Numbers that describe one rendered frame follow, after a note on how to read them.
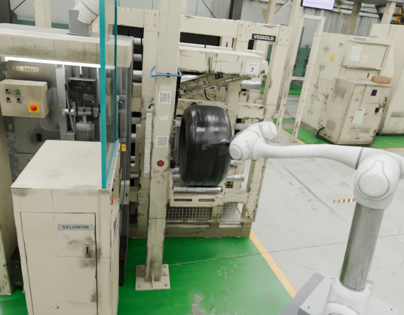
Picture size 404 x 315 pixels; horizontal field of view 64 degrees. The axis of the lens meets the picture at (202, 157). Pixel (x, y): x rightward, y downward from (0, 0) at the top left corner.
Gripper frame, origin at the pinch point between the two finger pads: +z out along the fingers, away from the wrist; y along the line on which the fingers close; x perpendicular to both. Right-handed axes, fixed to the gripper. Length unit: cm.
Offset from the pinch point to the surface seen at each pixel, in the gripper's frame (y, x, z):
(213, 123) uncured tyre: 9.6, 23.2, 8.2
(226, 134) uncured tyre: 16.8, 16.3, 3.9
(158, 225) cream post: 20, -32, 77
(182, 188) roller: 15.8, -10.9, 44.2
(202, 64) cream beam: 7, 69, 15
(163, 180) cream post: 7, -5, 55
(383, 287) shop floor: 204, -77, -7
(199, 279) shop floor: 74, -70, 90
